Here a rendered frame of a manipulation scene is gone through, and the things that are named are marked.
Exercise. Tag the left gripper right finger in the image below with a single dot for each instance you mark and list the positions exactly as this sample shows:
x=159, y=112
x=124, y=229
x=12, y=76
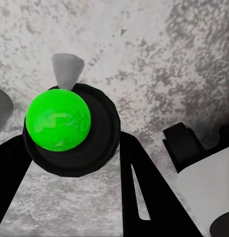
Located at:
x=168, y=217

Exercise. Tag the insectifuge atomizer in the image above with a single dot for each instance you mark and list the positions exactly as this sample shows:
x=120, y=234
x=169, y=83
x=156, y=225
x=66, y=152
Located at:
x=74, y=129

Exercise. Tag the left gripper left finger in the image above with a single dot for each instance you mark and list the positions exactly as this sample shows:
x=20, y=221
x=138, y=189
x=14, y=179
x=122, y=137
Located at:
x=14, y=163

